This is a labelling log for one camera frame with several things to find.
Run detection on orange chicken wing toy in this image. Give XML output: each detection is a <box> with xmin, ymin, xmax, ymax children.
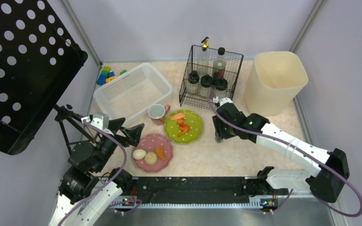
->
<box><xmin>178</xmin><ymin>123</ymin><xmax>189</xmax><ymax>137</ymax></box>

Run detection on purple cable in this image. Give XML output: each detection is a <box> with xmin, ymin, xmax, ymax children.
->
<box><xmin>56</xmin><ymin>121</ymin><xmax>142</xmax><ymax>226</ymax></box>
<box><xmin>207</xmin><ymin>88</ymin><xmax>362</xmax><ymax>218</ymax></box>

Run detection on colourful toy blocks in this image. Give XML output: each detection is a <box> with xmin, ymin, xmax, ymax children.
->
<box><xmin>96</xmin><ymin>66</ymin><xmax>118</xmax><ymax>86</ymax></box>

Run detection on black perforated metal panel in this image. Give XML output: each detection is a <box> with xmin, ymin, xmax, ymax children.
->
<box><xmin>0</xmin><ymin>0</ymin><xmax>88</xmax><ymax>155</ymax></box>

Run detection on white egg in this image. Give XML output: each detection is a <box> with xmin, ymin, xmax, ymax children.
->
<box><xmin>132</xmin><ymin>149</ymin><xmax>147</xmax><ymax>160</ymax></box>

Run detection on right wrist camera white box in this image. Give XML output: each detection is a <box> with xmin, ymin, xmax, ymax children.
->
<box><xmin>213</xmin><ymin>97</ymin><xmax>233</xmax><ymax>107</ymax></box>

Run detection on orange fried chicken piece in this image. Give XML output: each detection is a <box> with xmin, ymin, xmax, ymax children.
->
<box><xmin>155</xmin><ymin>147</ymin><xmax>166</xmax><ymax>161</ymax></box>

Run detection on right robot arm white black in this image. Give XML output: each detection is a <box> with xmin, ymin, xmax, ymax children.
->
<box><xmin>210</xmin><ymin>98</ymin><xmax>350</xmax><ymax>203</ymax></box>

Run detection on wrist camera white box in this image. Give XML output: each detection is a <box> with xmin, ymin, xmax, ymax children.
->
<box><xmin>81</xmin><ymin>113</ymin><xmax>113</xmax><ymax>135</ymax></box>
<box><xmin>213</xmin><ymin>97</ymin><xmax>233</xmax><ymax>107</ymax></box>

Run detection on white plastic basket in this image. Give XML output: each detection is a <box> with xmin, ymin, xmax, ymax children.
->
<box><xmin>93</xmin><ymin>63</ymin><xmax>173</xmax><ymax>126</ymax></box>

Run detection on pink mug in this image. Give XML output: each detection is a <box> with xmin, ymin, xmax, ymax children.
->
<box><xmin>148</xmin><ymin>104</ymin><xmax>171</xmax><ymax>126</ymax></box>

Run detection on orange melon slice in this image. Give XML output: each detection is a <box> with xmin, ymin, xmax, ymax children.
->
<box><xmin>170</xmin><ymin>113</ymin><xmax>185</xmax><ymax>121</ymax></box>

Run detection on black wire basket rack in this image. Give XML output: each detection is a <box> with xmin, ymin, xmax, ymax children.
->
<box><xmin>179</xmin><ymin>45</ymin><xmax>244</xmax><ymax>109</ymax></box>

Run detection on glass shaker black lid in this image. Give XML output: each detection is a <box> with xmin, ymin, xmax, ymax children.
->
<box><xmin>200</xmin><ymin>74</ymin><xmax>213</xmax><ymax>98</ymax></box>
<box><xmin>187</xmin><ymin>70</ymin><xmax>199</xmax><ymax>94</ymax></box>
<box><xmin>214</xmin><ymin>78</ymin><xmax>228</xmax><ymax>99</ymax></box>

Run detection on small pepper jar black lid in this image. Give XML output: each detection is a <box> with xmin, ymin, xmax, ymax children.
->
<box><xmin>215</xmin><ymin>137</ymin><xmax>223</xmax><ymax>143</ymax></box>

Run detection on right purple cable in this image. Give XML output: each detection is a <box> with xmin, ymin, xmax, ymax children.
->
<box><xmin>207</xmin><ymin>88</ymin><xmax>362</xmax><ymax>218</ymax></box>

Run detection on green polka dot plate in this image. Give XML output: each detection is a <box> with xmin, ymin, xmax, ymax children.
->
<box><xmin>164</xmin><ymin>109</ymin><xmax>203</xmax><ymax>144</ymax></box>

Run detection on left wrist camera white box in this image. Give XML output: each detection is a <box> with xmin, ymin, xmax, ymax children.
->
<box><xmin>81</xmin><ymin>113</ymin><xmax>113</xmax><ymax>135</ymax></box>

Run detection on red shrimp toy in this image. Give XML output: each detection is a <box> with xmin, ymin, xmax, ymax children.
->
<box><xmin>177</xmin><ymin>118</ymin><xmax>186</xmax><ymax>127</ymax></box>

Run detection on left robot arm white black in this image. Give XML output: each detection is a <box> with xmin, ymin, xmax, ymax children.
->
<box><xmin>49</xmin><ymin>114</ymin><xmax>145</xmax><ymax>226</ymax></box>

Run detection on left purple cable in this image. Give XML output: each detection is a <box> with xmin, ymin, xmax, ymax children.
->
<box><xmin>56</xmin><ymin>121</ymin><xmax>142</xmax><ymax>226</ymax></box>

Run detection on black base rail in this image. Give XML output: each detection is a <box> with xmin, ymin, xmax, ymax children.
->
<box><xmin>127</xmin><ymin>177</ymin><xmax>263</xmax><ymax>204</ymax></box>

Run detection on black camera tripod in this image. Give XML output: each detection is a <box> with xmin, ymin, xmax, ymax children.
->
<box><xmin>53</xmin><ymin>104</ymin><xmax>94</xmax><ymax>153</ymax></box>

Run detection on glass oil bottle gold spout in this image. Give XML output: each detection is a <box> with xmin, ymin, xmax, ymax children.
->
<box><xmin>196</xmin><ymin>37</ymin><xmax>209</xmax><ymax>77</ymax></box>

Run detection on beige plastic bin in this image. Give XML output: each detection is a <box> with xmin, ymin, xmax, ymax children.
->
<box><xmin>244</xmin><ymin>51</ymin><xmax>308</xmax><ymax>116</ymax></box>

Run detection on dark sauce bottle black cap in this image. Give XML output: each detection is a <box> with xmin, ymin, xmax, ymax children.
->
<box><xmin>213</xmin><ymin>47</ymin><xmax>226</xmax><ymax>80</ymax></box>

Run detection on pink polka dot plate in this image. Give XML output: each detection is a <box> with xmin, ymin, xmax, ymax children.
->
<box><xmin>132</xmin><ymin>133</ymin><xmax>173</xmax><ymax>173</ymax></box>

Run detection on beige round bun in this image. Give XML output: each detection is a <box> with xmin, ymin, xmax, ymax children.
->
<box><xmin>144</xmin><ymin>152</ymin><xmax>158</xmax><ymax>165</ymax></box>

